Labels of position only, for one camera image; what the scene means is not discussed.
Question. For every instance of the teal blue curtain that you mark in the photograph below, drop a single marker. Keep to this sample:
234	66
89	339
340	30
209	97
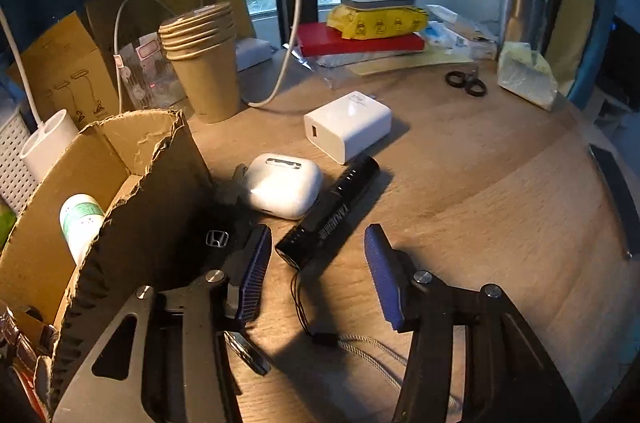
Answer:
600	53

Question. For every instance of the white desk lamp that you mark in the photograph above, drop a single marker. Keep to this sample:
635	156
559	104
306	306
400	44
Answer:
47	143

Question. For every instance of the blue white small box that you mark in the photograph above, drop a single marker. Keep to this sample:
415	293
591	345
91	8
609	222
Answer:
440	35

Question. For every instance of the red book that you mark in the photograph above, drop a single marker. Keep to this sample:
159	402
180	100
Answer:
325	43

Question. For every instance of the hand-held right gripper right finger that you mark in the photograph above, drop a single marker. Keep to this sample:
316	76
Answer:
382	273

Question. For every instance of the white open paper box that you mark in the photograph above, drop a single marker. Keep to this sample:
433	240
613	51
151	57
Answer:
480	45

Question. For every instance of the yellow wipes packet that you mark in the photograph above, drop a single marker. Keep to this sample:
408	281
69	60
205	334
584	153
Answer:
380	23

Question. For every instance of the clear plastic bag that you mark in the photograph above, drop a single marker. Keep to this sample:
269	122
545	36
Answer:
330	70

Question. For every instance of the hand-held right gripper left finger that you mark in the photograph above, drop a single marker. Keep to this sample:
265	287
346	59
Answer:
252	273

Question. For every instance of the grey white flat device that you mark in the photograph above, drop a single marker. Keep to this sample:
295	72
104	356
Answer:
375	0

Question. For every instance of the stack of brown paper cups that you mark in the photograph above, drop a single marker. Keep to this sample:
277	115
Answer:
207	78

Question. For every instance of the white plastic jar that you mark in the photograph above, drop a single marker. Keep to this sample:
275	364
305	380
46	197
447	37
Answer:
80	223

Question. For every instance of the brown cardboard box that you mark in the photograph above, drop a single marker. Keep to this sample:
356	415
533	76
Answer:
150	183

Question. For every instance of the white earbuds case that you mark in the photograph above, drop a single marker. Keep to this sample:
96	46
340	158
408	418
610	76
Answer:
282	188

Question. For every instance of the yellow paper envelope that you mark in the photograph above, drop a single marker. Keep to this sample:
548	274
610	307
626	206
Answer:
430	60

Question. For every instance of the steel thermos mug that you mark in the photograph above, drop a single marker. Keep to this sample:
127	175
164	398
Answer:
522	18

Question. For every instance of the dark smartphone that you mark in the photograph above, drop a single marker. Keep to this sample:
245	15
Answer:
620	203

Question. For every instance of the printed brown lamp carton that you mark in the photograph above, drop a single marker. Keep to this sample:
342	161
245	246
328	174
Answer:
65	63

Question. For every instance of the pale yellow tissue pack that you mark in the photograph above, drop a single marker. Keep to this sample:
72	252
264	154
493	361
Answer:
525	78

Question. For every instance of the black car key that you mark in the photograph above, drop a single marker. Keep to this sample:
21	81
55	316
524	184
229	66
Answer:
217	239

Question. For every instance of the white charger block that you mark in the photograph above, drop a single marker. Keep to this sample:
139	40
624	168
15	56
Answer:
350	123

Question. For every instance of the white plastic basket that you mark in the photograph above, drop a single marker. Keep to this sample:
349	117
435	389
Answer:
12	153

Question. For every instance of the black scissors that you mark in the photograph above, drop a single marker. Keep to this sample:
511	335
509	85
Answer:
449	79

